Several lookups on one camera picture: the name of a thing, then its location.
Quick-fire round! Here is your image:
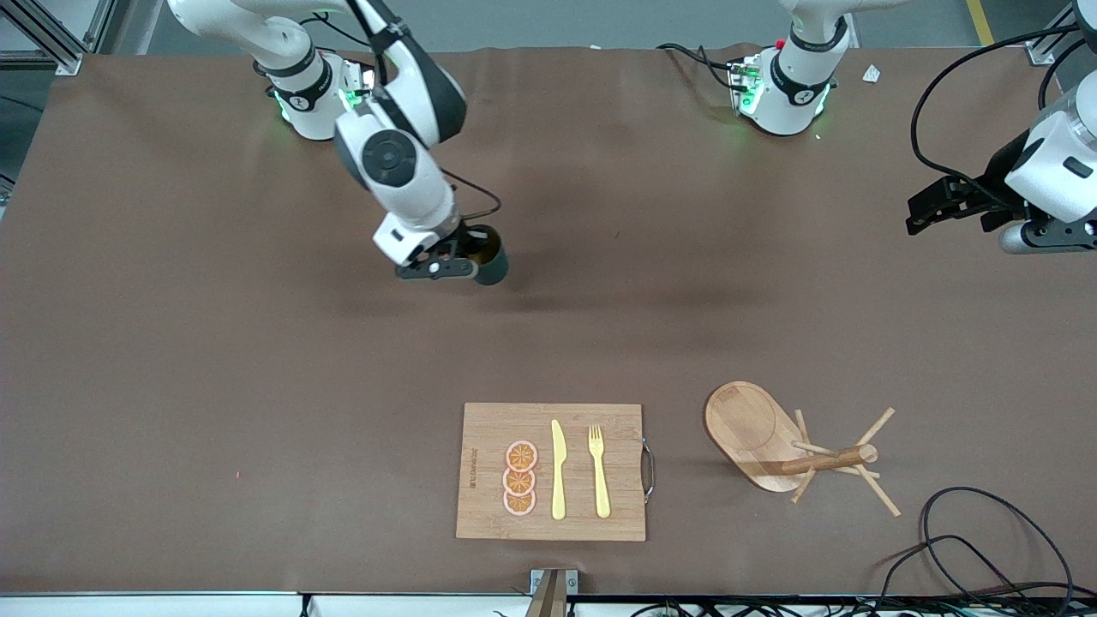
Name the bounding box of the teal mug with tan inside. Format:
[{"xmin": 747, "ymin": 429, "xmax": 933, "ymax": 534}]
[{"xmin": 465, "ymin": 224, "xmax": 510, "ymax": 286}]

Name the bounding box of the wooden mug rack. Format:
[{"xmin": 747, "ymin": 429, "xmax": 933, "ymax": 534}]
[{"xmin": 704, "ymin": 380, "xmax": 902, "ymax": 518}]

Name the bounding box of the bamboo cutting board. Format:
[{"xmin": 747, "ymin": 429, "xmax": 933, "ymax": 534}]
[{"xmin": 455, "ymin": 403, "xmax": 656, "ymax": 542}]

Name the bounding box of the brown table mat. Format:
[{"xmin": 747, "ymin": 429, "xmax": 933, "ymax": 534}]
[{"xmin": 0, "ymin": 43, "xmax": 1097, "ymax": 596}]

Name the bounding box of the yellow plastic knife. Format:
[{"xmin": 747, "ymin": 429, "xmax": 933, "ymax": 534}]
[{"xmin": 550, "ymin": 419, "xmax": 568, "ymax": 521}]

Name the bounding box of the yellow plastic fork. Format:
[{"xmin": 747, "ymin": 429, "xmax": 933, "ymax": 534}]
[{"xmin": 588, "ymin": 424, "xmax": 612, "ymax": 519}]

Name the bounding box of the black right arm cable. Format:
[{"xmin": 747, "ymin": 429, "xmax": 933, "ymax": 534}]
[{"xmin": 343, "ymin": 0, "xmax": 503, "ymax": 222}]

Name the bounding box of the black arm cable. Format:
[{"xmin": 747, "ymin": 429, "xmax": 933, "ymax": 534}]
[
  {"xmin": 343, "ymin": 0, "xmax": 503, "ymax": 222},
  {"xmin": 910, "ymin": 24, "xmax": 1097, "ymax": 185}
]

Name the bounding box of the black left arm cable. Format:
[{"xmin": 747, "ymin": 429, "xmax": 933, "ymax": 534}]
[{"xmin": 910, "ymin": 24, "xmax": 1097, "ymax": 185}]

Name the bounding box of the aluminium frame profile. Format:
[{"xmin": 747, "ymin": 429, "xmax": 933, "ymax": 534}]
[
  {"xmin": 1024, "ymin": 0, "xmax": 1097, "ymax": 68},
  {"xmin": 0, "ymin": 0, "xmax": 117, "ymax": 76}
]

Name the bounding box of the black base cable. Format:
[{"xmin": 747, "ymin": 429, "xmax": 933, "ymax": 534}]
[
  {"xmin": 658, "ymin": 43, "xmax": 740, "ymax": 91},
  {"xmin": 300, "ymin": 13, "xmax": 378, "ymax": 61}
]

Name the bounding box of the black cable loop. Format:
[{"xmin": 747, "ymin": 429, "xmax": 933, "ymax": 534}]
[
  {"xmin": 874, "ymin": 536, "xmax": 1072, "ymax": 617},
  {"xmin": 921, "ymin": 487, "xmax": 1076, "ymax": 601}
]

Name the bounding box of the metal bracket at table edge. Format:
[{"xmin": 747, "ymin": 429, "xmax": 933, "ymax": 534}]
[{"xmin": 525, "ymin": 568, "xmax": 580, "ymax": 617}]

